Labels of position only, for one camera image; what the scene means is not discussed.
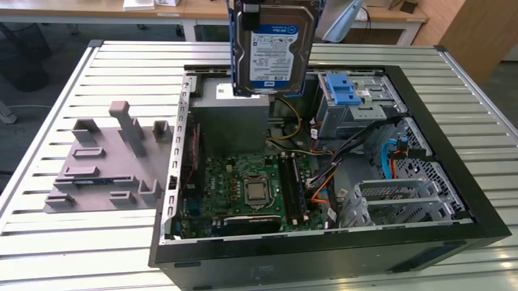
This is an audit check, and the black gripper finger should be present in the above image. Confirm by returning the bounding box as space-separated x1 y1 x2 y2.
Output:
242 0 261 32

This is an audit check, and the hard disk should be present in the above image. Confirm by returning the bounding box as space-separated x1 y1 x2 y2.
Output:
227 0 321 98

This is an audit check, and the black and orange power wire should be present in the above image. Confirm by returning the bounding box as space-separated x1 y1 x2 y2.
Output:
394 136 437 163

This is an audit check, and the metal disk bay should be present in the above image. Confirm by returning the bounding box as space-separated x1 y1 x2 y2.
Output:
339 177 466 228

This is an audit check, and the blue plastic drive latch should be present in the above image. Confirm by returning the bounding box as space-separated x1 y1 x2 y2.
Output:
325 72 361 106

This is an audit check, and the grey power supply unit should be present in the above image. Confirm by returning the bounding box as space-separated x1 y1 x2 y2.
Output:
190 75 271 157

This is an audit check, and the wooden desk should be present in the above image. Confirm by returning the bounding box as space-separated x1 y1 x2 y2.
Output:
0 0 430 42

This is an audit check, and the metal optical drive cage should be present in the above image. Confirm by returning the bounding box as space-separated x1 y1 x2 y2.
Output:
315 72 409 140

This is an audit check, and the green motherboard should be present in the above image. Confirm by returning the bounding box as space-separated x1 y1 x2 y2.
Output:
178 151 329 240

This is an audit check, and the wooden cabinet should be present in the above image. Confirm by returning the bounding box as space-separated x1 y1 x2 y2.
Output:
413 0 518 85

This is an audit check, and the silver CPU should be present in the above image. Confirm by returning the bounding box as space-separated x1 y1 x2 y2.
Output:
246 182 269 202

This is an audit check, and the RAM stick with black chips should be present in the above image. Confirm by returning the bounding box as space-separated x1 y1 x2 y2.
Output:
294 157 310 218

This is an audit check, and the black waste bin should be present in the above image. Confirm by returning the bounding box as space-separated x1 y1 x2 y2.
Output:
0 22 54 93

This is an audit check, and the grey parts rack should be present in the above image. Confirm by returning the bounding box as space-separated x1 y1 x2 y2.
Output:
43 101 178 215

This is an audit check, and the metal CPU socket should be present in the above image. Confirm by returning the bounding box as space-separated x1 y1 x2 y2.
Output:
241 174 279 213

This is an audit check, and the black graphics card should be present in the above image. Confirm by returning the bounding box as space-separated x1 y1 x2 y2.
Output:
221 213 283 236

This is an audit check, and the white desk foot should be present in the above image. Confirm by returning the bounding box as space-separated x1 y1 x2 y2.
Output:
0 99 20 124

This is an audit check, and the black PC case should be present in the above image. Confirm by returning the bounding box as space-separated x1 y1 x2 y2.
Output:
147 64 513 291

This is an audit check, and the yellow wire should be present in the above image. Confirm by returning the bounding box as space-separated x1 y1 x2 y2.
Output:
269 96 303 142

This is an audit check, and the black cable bundle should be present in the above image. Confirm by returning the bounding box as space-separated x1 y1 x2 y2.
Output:
307 116 406 189

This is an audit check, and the light blue data wire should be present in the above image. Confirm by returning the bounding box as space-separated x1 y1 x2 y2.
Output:
379 136 399 184

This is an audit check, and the orange and red wire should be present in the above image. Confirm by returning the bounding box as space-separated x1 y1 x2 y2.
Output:
310 183 339 210

